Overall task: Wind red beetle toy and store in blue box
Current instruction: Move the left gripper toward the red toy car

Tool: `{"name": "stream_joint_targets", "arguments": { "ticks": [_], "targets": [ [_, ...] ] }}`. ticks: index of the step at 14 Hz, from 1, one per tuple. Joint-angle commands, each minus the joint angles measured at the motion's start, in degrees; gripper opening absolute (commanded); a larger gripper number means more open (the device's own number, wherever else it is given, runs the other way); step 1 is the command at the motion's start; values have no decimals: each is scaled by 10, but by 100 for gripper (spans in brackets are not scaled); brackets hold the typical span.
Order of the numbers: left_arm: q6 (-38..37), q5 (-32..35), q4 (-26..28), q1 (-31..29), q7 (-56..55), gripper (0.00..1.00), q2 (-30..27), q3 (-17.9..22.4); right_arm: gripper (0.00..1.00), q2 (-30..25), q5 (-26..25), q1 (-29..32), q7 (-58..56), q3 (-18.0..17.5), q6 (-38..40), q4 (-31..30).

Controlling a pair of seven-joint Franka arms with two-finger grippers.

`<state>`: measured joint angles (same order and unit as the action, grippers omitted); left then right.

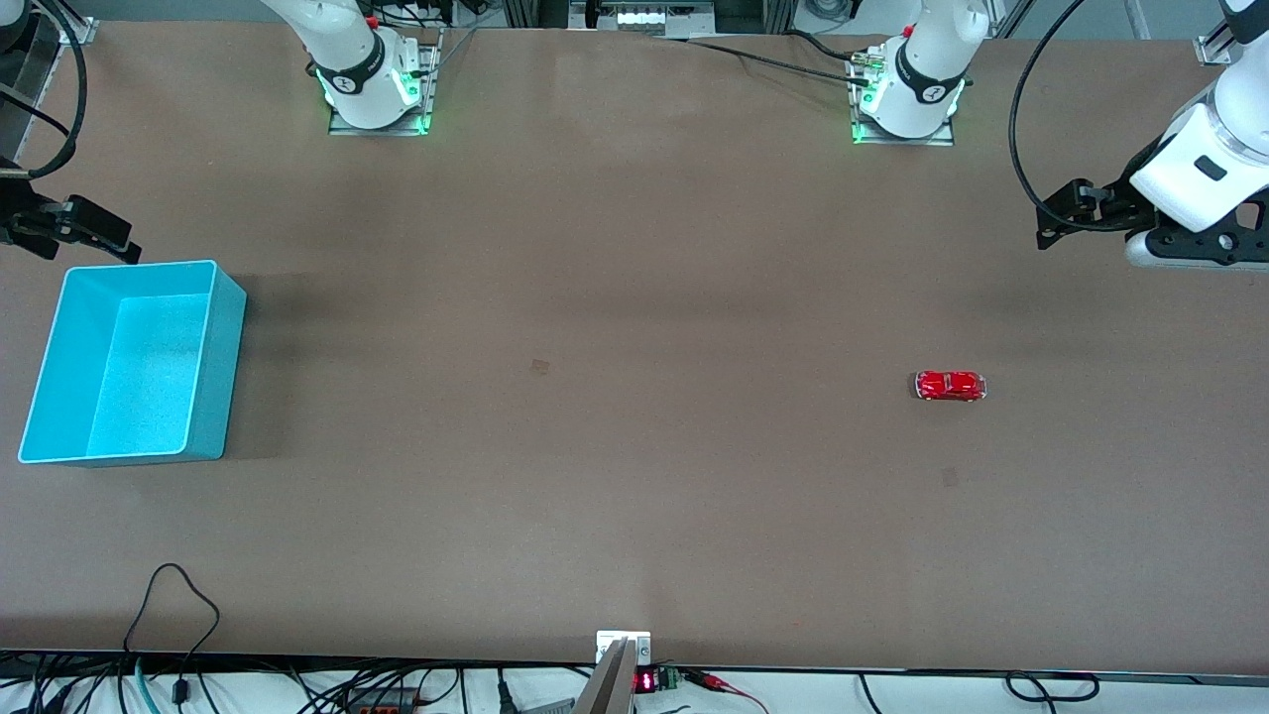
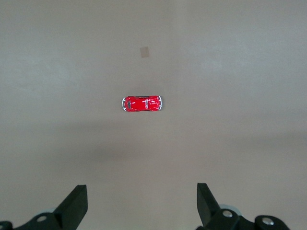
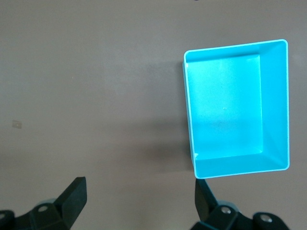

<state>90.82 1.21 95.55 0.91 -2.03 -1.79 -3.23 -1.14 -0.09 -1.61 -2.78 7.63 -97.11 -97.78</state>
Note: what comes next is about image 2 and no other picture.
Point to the brown square tape patch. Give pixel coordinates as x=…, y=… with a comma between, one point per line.
x=144, y=52

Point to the red beetle toy car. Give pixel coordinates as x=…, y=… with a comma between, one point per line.
x=141, y=103

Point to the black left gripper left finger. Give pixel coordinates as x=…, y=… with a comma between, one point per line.
x=72, y=210

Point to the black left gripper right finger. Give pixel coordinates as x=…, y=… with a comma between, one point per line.
x=208, y=210

